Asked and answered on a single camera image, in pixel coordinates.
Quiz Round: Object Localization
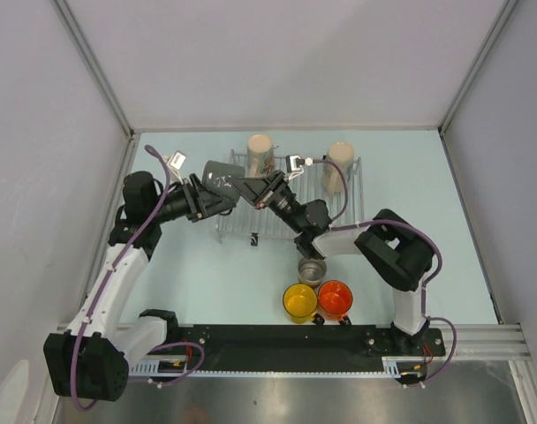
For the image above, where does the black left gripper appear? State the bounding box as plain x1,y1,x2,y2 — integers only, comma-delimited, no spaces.
149,173,237,224

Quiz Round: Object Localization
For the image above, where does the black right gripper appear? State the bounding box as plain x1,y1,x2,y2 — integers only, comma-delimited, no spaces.
226,171,304,235

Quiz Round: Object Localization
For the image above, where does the dark green mug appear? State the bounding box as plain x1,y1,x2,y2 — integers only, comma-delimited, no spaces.
201,160,246,216

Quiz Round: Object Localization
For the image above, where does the beige decorated mug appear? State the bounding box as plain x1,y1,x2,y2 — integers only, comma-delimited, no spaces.
246,134,276,178

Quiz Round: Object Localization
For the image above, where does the silver wire dish rack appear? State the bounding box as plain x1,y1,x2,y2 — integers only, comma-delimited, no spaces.
216,155,364,246

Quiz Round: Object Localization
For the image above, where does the beige plain mug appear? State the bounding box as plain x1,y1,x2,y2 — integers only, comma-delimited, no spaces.
321,141,355,196

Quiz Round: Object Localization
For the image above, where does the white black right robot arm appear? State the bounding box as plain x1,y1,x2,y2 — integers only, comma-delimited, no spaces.
230,170,438,354

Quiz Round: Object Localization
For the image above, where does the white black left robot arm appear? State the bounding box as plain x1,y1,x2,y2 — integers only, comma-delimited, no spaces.
43,170,239,401

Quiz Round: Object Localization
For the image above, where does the stainless steel cup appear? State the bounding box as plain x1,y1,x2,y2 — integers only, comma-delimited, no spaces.
297,258,327,288

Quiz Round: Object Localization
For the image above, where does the yellow mug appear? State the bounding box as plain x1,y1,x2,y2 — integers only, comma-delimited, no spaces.
283,284,325,326

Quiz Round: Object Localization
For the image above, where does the orange mug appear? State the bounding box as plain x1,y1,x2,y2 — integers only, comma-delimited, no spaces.
318,280,353,326

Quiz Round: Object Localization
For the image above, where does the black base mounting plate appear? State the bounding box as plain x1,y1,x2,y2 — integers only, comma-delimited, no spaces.
178,324,446,373

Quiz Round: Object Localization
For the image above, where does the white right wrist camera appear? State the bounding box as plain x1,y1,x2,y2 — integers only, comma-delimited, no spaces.
285,155,306,181

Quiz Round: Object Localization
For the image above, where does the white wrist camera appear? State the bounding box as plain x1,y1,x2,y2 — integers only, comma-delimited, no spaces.
285,155,306,181
163,150,186,181

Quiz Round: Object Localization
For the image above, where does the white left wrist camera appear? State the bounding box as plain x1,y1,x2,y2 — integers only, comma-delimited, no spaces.
163,150,186,181

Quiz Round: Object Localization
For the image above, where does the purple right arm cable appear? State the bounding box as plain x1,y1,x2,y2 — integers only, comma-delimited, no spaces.
304,158,458,389

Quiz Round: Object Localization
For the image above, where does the white slotted cable duct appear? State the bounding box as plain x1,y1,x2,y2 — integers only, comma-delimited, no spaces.
129,356,426,382

